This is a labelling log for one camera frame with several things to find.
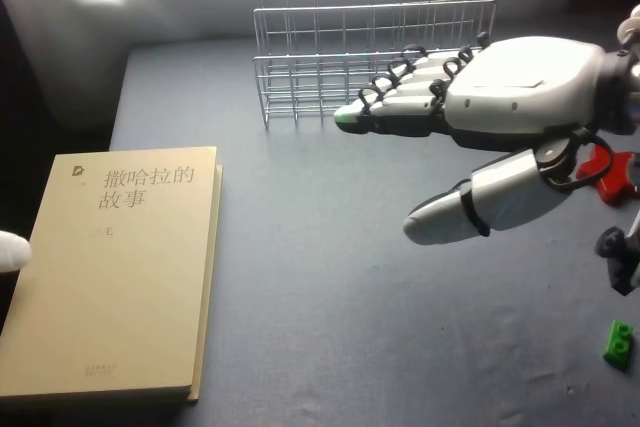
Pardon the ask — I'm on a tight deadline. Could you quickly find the green toy block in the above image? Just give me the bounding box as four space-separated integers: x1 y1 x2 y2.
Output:
603 319 635 373

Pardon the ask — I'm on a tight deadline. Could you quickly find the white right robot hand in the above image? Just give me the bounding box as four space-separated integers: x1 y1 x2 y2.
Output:
332 31 616 248

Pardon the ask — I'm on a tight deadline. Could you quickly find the white backdrop cloth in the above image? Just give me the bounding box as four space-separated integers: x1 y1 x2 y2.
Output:
0 0 640 148

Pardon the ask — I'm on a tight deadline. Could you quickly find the white wire rack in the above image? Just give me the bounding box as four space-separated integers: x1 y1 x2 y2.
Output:
251 0 496 131

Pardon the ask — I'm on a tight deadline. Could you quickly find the beige paperback book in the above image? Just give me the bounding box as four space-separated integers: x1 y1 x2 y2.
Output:
0 145 225 403

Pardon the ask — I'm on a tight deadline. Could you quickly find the red star toy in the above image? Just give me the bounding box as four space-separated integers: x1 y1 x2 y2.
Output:
574 143 640 207

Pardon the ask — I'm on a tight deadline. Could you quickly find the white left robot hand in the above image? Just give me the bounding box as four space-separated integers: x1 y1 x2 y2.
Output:
0 229 32 321

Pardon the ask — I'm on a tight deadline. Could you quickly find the grey table cloth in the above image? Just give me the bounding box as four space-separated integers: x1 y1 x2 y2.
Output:
0 36 640 427

